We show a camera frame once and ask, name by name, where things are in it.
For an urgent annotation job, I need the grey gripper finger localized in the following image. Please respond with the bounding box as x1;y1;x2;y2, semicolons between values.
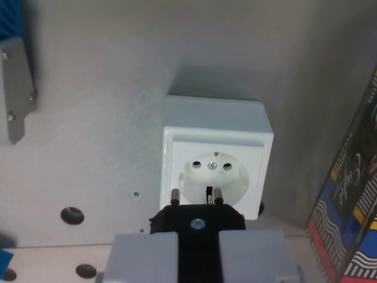
219;229;306;283
97;231;180;283

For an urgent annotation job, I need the black power plug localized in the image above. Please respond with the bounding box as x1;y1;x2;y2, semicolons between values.
148;187;247;283

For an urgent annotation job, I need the After Eight chocolate box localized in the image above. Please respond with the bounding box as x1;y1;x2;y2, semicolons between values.
305;67;377;283

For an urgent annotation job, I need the blue ribbed plastic wedge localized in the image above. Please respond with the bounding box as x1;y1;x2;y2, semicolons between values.
0;247;14;271

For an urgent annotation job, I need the grey metal block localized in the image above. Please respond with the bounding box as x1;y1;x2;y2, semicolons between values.
0;37;38;146

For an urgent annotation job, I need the white wall socket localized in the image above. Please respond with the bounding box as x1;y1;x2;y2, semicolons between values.
158;94;275;221

